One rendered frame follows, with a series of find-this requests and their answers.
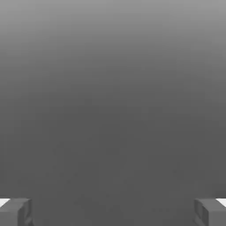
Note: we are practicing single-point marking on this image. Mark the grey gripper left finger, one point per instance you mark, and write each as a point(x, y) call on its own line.
point(12, 211)

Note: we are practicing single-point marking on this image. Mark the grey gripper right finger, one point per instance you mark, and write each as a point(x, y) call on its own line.
point(213, 212)

